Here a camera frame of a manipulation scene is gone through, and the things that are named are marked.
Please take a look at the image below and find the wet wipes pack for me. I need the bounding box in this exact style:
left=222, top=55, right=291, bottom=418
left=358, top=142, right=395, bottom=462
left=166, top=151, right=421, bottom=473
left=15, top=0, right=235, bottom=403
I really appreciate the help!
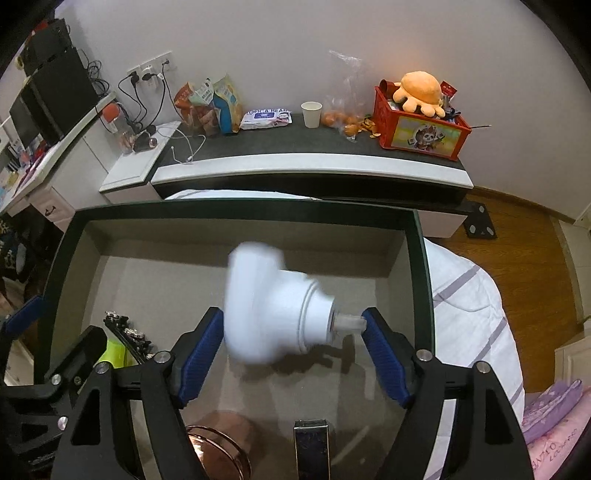
left=240, top=108, right=293, bottom=131

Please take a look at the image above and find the black top low cabinet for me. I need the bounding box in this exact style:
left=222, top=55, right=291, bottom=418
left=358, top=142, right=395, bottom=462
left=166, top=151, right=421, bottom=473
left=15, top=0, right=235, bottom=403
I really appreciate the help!
left=151, top=111, right=475, bottom=238

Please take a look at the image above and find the white bedside furniture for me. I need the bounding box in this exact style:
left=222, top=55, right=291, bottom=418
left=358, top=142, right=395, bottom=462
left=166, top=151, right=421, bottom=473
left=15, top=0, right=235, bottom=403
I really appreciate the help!
left=554, top=323, right=591, bottom=384

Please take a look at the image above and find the white top side cabinet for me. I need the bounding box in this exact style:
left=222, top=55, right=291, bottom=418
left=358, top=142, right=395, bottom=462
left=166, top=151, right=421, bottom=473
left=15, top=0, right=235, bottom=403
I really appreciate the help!
left=98, top=121, right=183, bottom=205

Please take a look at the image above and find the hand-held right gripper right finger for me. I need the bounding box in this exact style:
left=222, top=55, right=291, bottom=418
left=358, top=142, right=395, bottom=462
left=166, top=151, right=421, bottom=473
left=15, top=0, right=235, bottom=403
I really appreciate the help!
left=361, top=306, right=529, bottom=480

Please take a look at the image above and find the black hair clip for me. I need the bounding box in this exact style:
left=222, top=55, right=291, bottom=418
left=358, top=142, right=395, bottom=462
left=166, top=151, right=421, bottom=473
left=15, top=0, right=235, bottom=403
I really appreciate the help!
left=102, top=311, right=155, bottom=365

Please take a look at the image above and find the white wall socket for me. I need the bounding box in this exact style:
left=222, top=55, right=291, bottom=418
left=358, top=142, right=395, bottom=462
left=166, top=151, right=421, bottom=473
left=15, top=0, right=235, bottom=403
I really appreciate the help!
left=127, top=53, right=174, bottom=81

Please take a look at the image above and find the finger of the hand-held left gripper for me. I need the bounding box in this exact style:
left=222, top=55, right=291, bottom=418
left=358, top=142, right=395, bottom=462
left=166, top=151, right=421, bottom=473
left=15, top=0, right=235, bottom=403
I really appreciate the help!
left=0, top=295, right=47, bottom=374
left=0, top=325, right=109, bottom=403

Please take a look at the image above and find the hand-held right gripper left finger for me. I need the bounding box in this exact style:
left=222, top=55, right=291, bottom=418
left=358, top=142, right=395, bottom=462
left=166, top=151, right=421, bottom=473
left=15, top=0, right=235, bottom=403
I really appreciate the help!
left=50, top=306, right=225, bottom=480

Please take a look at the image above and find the white round plug-in device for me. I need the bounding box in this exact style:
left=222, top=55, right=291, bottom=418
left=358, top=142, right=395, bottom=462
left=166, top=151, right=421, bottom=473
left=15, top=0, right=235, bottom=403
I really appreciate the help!
left=223, top=240, right=368, bottom=367

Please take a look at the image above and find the pink box with black rim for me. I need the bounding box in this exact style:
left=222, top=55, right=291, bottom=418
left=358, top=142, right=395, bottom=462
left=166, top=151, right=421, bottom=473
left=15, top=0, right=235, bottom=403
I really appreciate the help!
left=34, top=200, right=437, bottom=480

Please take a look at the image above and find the red storage crate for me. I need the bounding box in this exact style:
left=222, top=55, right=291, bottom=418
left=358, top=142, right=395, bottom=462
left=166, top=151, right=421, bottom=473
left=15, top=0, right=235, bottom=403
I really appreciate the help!
left=373, top=79, right=472, bottom=161

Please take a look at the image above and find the green white snack bag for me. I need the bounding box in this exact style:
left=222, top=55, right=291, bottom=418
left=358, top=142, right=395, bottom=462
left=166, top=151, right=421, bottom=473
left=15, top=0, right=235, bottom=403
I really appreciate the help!
left=191, top=78, right=218, bottom=109

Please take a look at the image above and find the white desk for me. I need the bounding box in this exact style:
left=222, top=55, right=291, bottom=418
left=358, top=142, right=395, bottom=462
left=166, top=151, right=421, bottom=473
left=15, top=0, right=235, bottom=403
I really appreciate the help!
left=0, top=90, right=116, bottom=236

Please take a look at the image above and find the rose gold round jar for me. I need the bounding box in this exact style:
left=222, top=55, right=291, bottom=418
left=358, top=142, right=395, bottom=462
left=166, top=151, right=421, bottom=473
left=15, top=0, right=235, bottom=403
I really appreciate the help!
left=185, top=411, right=259, bottom=480

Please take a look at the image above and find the pink printed blanket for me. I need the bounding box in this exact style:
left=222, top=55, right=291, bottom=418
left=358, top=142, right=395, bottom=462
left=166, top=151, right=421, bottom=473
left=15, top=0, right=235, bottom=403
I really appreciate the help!
left=519, top=378, right=591, bottom=480

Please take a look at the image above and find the black bathroom scale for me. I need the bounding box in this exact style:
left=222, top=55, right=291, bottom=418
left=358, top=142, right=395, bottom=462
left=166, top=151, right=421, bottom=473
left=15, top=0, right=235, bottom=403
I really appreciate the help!
left=464, top=200, right=499, bottom=239

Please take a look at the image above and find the yellow blue snack bag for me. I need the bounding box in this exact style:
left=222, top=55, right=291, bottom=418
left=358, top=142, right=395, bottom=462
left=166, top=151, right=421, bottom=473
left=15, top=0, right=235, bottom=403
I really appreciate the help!
left=212, top=74, right=244, bottom=134

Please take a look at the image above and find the small black device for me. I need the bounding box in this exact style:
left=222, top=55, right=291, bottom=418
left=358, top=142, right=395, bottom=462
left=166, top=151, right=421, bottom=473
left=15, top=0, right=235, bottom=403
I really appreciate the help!
left=134, top=131, right=160, bottom=153

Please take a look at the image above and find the black computer tower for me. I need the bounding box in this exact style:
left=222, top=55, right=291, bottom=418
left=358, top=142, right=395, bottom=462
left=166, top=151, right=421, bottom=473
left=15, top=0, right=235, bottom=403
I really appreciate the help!
left=21, top=55, right=100, bottom=144

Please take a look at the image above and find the black monitor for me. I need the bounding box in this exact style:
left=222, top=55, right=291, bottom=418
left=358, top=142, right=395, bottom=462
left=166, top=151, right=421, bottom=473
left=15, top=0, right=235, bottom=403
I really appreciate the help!
left=9, top=95, right=40, bottom=148

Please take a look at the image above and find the black office chair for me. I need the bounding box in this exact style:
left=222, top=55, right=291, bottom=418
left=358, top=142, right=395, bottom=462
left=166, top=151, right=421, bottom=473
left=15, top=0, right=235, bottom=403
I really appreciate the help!
left=0, top=217, right=51, bottom=315

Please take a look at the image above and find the orange octopus plush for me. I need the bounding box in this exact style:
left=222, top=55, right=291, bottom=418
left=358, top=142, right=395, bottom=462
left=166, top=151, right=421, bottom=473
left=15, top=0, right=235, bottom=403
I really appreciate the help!
left=392, top=71, right=448, bottom=118

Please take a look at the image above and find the red cap bottle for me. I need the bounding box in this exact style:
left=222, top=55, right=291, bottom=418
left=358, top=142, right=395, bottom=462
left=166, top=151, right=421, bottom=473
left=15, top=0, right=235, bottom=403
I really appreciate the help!
left=102, top=104, right=136, bottom=155

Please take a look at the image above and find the black power cable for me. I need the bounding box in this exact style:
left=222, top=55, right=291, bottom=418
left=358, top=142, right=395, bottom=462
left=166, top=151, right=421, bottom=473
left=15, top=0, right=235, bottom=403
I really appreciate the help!
left=117, top=65, right=178, bottom=132

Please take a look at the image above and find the brown snack bag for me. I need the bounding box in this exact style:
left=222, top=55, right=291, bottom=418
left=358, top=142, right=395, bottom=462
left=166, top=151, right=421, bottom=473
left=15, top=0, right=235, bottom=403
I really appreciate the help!
left=196, top=108, right=222, bottom=137

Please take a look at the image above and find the clear bag of oranges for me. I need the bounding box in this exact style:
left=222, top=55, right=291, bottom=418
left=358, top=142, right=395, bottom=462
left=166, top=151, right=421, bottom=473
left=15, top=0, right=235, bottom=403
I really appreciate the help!
left=323, top=50, right=377, bottom=139

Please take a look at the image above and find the yellow tube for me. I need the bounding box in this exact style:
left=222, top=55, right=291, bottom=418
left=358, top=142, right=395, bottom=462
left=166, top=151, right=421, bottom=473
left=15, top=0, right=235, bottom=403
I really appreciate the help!
left=99, top=337, right=139, bottom=370

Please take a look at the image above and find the white cable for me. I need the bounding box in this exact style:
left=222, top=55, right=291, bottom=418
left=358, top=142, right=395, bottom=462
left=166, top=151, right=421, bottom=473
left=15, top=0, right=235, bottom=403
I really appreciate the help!
left=170, top=126, right=207, bottom=164

